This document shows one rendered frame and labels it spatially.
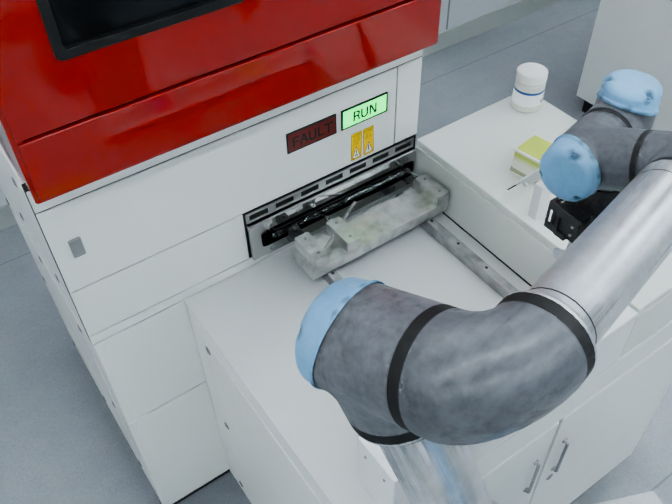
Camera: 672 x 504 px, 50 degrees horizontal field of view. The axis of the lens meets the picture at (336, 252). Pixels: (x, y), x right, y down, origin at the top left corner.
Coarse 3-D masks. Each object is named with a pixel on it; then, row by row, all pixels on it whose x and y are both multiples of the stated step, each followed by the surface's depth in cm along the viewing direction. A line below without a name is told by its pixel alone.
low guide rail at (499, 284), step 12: (432, 228) 160; (444, 228) 159; (444, 240) 157; (456, 240) 156; (456, 252) 155; (468, 252) 153; (468, 264) 154; (480, 264) 151; (480, 276) 152; (492, 276) 148; (492, 288) 150; (504, 288) 146; (516, 288) 146
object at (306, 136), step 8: (328, 120) 143; (312, 128) 141; (320, 128) 143; (328, 128) 144; (288, 136) 139; (296, 136) 140; (304, 136) 141; (312, 136) 143; (320, 136) 144; (296, 144) 141; (304, 144) 143
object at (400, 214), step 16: (416, 192) 163; (384, 208) 159; (400, 208) 159; (416, 208) 159; (432, 208) 159; (352, 224) 156; (368, 224) 156; (384, 224) 156; (400, 224) 155; (416, 224) 158; (320, 240) 152; (368, 240) 152; (384, 240) 155; (336, 256) 149; (352, 256) 151; (320, 272) 148
